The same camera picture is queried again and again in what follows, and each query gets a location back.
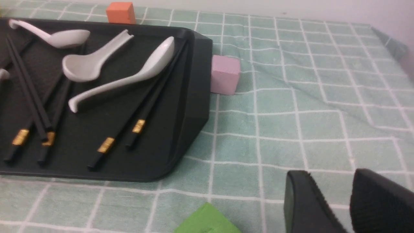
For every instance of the white spoon at edge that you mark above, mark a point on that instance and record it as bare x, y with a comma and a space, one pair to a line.
4, 74

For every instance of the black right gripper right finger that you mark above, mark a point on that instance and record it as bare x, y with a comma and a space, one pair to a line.
380, 205

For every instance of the orange foam block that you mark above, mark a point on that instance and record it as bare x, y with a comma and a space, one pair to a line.
121, 13

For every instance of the green checkered tablecloth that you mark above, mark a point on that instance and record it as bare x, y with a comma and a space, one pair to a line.
325, 97

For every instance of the black plastic tray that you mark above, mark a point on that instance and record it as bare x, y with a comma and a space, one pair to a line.
178, 116

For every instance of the black chopstick gold band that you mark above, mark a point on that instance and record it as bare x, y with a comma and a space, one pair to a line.
23, 134
152, 99
47, 146
126, 125

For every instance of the pink foam block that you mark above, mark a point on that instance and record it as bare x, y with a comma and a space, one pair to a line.
225, 74

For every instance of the white ceramic spoon middle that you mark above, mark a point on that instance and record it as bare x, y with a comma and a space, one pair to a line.
85, 68

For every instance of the white ceramic spoon left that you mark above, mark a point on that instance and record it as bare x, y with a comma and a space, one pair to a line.
61, 39

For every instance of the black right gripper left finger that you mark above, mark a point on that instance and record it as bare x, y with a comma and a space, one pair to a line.
305, 207

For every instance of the white ceramic spoon right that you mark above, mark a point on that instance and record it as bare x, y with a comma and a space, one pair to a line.
156, 62

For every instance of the white ceramic spoon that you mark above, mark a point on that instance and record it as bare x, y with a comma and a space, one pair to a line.
85, 68
156, 62
61, 39

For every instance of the green foam block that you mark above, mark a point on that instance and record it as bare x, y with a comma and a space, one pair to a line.
207, 219

